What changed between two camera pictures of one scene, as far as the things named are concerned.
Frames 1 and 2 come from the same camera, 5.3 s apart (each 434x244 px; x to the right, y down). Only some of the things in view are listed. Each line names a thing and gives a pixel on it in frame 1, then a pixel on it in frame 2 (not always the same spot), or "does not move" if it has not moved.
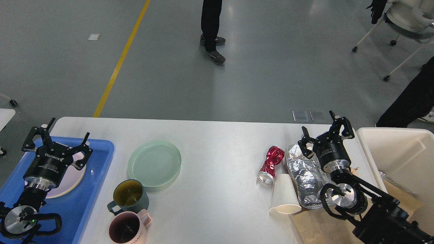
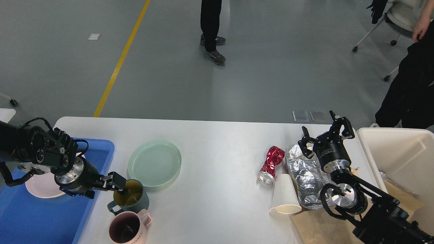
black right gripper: (329, 147) does not move
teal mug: (129, 195) does not move
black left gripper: (49, 165) → (82, 176)
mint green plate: (154, 164) does not move
